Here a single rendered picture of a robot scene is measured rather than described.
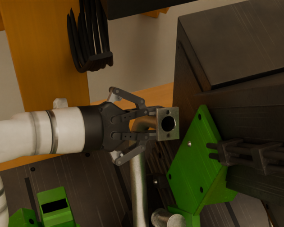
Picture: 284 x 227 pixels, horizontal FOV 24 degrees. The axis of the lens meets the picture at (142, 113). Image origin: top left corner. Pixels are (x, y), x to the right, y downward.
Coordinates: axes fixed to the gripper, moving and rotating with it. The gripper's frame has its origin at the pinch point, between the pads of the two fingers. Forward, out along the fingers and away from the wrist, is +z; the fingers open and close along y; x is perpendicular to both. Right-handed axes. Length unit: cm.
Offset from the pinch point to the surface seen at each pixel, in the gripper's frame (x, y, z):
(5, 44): 188, 7, 11
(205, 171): -7.0, -7.8, 5.5
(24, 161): 43.2, -13.9, -13.8
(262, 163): -34.3, -0.1, -1.1
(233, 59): 2.2, 9.9, 16.3
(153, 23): 171, 14, 75
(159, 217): 4.7, -18.5, 2.2
